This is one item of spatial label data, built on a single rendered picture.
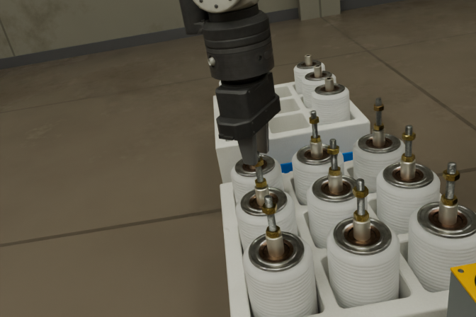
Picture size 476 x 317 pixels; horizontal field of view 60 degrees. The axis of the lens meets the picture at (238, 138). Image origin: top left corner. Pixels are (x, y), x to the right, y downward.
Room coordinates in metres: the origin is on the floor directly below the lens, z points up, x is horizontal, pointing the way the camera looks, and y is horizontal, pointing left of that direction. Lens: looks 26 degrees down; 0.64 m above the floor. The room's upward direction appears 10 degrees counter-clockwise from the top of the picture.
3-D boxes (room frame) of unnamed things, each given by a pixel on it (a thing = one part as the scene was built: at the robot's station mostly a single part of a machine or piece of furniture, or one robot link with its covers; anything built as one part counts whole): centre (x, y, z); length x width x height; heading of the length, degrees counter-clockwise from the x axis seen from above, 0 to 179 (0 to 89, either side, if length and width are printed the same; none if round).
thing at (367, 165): (0.67, -0.26, 0.16); 0.10 x 0.10 x 0.18
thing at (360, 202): (0.43, -0.14, 0.30); 0.01 x 0.01 x 0.08
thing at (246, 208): (0.55, -0.02, 0.25); 0.08 x 0.08 x 0.01
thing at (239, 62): (0.55, -0.02, 0.45); 0.13 x 0.10 x 0.12; 144
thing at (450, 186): (0.43, -0.26, 0.30); 0.01 x 0.01 x 0.08
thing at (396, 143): (0.67, -0.26, 0.25); 0.08 x 0.08 x 0.01
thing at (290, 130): (1.10, -0.14, 0.09); 0.39 x 0.39 x 0.18; 0
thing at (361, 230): (0.43, -0.14, 0.26); 0.02 x 0.02 x 0.03
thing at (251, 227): (0.55, -0.02, 0.16); 0.10 x 0.10 x 0.18
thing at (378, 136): (0.67, -0.26, 0.26); 0.02 x 0.02 x 0.03
